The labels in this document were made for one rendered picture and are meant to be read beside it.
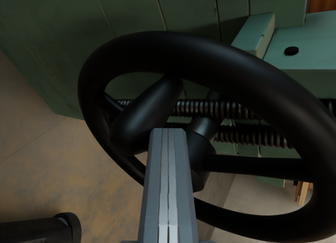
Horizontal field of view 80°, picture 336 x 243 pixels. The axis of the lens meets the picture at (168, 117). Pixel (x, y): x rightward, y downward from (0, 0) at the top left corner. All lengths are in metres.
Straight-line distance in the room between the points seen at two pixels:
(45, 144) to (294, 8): 0.98
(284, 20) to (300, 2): 0.02
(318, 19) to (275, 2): 0.05
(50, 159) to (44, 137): 0.11
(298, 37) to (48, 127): 0.95
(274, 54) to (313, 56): 0.03
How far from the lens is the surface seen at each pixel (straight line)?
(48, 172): 1.09
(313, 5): 0.40
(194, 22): 0.33
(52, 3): 0.53
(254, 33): 0.25
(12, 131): 0.98
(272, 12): 0.30
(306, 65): 0.22
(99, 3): 0.43
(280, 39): 0.27
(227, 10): 0.31
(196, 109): 0.25
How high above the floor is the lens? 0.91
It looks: 33 degrees down
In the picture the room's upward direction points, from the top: 99 degrees clockwise
